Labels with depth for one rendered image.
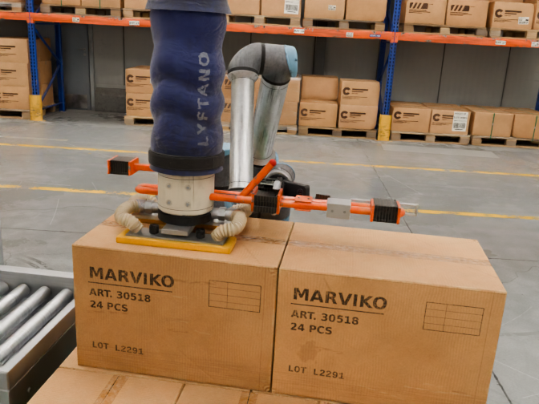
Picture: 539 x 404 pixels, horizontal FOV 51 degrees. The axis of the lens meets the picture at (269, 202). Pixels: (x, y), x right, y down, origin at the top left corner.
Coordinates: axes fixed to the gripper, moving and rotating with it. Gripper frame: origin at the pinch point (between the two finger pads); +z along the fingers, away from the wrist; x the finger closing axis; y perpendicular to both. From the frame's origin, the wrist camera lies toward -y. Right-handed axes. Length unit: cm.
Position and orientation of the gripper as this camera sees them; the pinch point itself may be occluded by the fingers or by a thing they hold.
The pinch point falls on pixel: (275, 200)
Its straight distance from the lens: 171.4
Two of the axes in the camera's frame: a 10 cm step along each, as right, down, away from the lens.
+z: -1.4, 2.7, -9.5
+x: 0.5, -9.6, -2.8
